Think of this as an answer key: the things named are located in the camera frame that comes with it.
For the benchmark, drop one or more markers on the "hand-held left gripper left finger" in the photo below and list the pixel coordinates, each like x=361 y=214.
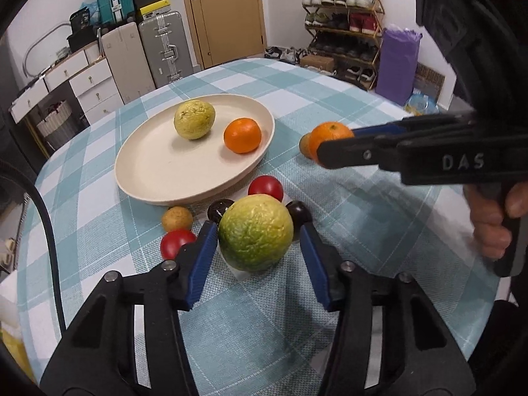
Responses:
x=202 y=264

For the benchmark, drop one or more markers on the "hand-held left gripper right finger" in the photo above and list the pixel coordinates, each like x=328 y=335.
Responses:
x=315 y=268

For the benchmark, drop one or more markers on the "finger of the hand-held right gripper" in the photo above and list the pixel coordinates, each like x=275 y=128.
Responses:
x=350 y=154
x=379 y=130

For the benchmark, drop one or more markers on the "orange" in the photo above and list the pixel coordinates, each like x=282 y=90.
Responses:
x=242 y=136
x=330 y=132

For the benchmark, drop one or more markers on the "red tomato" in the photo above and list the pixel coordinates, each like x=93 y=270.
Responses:
x=266 y=186
x=175 y=243

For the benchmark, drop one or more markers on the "olive green small fruit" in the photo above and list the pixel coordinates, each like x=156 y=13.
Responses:
x=305 y=144

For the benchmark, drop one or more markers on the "small brown fruit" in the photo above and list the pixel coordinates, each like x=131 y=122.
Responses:
x=177 y=218

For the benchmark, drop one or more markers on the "dark purple plum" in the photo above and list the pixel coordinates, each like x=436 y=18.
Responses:
x=299 y=212
x=216 y=210

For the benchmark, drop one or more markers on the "large green guava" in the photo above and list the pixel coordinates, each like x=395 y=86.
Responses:
x=255 y=233

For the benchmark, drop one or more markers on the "beige round plate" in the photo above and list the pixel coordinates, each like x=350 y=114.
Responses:
x=165 y=165

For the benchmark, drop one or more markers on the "person's right hand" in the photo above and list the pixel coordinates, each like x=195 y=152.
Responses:
x=489 y=231

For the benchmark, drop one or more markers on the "blue plastic bag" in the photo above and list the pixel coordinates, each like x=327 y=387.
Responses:
x=90 y=8
x=423 y=105

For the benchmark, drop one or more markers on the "brown patterned box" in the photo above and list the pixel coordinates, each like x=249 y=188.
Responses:
x=429 y=80

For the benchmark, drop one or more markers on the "purple bag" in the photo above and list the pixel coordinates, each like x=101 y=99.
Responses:
x=398 y=66

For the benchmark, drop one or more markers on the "teal checked tablecloth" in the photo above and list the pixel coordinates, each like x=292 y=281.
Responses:
x=371 y=222

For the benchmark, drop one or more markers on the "cardboard box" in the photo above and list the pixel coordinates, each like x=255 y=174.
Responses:
x=316 y=63

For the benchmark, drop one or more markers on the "wooden shoe rack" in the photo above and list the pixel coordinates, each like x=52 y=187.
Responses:
x=379 y=12

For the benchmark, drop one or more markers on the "scattered loose shoes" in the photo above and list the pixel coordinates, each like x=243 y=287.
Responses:
x=284 y=53

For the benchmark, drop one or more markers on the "yellow guava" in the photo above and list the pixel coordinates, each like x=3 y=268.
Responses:
x=194 y=119

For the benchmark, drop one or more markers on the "wooden door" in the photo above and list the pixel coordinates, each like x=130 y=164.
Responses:
x=222 y=16

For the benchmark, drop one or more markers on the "woven laundry basket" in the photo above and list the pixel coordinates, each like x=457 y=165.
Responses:
x=57 y=126

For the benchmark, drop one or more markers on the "yellow object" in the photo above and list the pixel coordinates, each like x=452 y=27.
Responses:
x=12 y=350

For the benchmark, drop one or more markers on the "silver suitcase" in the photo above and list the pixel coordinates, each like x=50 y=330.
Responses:
x=165 y=49

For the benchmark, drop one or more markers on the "beige suitcase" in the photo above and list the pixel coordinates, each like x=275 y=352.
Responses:
x=128 y=62

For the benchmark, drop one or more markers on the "white drawer dresser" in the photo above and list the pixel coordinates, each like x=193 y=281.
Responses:
x=90 y=78

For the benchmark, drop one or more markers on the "black yellow shoe box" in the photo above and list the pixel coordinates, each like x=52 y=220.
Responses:
x=151 y=11

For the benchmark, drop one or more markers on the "black bag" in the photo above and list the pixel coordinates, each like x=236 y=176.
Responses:
x=82 y=31

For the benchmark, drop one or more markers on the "grey oval frame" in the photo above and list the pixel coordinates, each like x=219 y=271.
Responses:
x=31 y=49

